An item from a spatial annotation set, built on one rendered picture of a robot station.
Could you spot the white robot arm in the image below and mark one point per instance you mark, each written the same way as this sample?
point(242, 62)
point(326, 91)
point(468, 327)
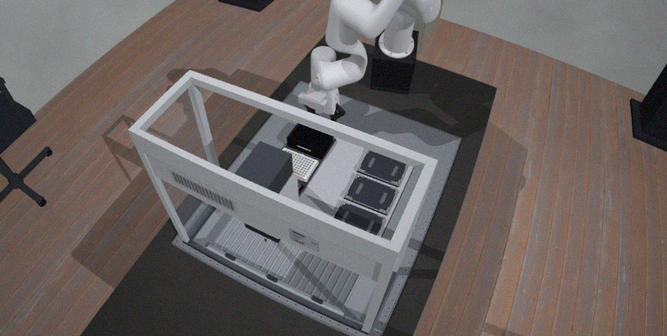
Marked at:
point(348, 17)

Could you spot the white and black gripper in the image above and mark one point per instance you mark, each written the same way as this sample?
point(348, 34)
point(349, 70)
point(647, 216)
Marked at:
point(333, 107)

